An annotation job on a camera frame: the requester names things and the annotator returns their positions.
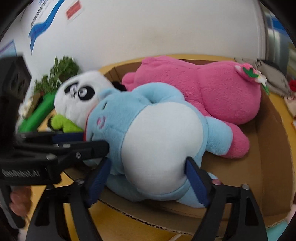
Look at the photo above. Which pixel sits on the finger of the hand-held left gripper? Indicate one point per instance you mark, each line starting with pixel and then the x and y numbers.
pixel 92 149
pixel 67 136

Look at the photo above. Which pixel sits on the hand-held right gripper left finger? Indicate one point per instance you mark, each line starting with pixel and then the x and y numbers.
pixel 99 183

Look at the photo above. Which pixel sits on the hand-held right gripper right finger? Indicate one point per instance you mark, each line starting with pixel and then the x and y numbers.
pixel 196 183

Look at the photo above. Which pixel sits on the light blue plush toy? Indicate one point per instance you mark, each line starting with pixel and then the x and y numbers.
pixel 161 139

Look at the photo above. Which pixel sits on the cardboard box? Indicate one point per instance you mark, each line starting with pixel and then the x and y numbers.
pixel 266 162

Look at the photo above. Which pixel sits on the person's left hand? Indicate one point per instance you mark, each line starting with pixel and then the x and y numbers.
pixel 19 201

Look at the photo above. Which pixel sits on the lime green plush piece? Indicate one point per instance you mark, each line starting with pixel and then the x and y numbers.
pixel 62 122

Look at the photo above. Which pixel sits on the green box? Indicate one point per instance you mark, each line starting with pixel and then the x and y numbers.
pixel 37 115

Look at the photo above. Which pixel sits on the white panda plush toy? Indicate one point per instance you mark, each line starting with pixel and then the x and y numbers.
pixel 76 102

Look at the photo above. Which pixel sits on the green potted plant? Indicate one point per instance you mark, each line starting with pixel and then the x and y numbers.
pixel 62 69

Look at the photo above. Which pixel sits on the magenta pink plush toy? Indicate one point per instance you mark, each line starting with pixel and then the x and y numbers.
pixel 196 88

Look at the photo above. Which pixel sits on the cream red patterned cloth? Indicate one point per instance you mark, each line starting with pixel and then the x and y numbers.
pixel 290 104

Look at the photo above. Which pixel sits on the red knitted cloth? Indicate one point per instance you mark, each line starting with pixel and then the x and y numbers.
pixel 292 84

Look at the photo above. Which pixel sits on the grey metal door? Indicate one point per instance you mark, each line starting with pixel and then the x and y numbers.
pixel 279 34

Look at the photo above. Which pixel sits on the blue framed wall poster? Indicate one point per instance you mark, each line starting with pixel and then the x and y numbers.
pixel 8 48

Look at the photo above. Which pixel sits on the blue striped wall poster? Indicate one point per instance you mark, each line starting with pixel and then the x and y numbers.
pixel 40 27

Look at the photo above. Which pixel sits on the red wall sign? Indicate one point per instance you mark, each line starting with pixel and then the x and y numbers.
pixel 74 10

